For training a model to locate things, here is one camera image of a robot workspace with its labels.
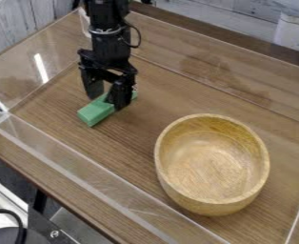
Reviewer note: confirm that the green rectangular block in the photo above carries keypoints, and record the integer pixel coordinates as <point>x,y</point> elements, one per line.
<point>97,111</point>

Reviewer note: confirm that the clear acrylic corner bracket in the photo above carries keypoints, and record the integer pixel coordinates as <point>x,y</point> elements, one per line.
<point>86,22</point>

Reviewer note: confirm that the white cylindrical container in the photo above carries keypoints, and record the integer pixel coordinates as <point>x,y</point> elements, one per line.
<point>287,31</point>

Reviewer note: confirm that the grey metal clamp plate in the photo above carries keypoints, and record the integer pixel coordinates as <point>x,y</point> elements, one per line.
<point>45,232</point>

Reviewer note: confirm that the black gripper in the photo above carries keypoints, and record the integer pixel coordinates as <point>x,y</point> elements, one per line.
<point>106,63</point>

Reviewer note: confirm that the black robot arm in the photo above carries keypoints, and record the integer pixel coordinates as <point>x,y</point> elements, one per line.
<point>107,14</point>

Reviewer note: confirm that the clear acrylic enclosure wall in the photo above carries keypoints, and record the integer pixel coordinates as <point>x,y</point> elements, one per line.
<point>197,69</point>

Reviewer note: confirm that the brown wooden bowl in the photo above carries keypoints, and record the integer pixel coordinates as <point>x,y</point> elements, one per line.
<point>213,163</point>

